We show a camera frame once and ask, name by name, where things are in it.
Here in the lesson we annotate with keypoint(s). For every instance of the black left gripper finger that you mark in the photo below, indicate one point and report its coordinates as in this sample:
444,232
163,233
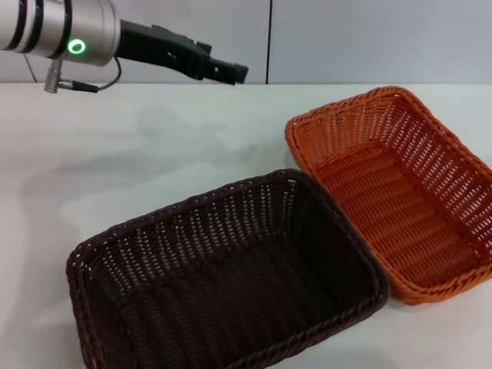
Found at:
221,77
230,68

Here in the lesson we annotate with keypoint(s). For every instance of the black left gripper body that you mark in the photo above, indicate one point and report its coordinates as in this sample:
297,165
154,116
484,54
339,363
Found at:
161,46

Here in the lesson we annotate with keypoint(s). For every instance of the dark brown woven basket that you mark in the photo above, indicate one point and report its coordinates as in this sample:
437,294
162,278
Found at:
230,276

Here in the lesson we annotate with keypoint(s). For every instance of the orange woven basket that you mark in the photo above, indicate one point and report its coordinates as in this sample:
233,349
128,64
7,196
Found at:
396,200

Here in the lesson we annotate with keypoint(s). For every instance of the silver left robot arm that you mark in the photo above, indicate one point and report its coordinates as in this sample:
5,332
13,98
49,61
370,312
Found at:
57,27

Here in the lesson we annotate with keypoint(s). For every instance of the black vertical wall strip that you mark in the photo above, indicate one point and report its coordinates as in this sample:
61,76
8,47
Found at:
268,42

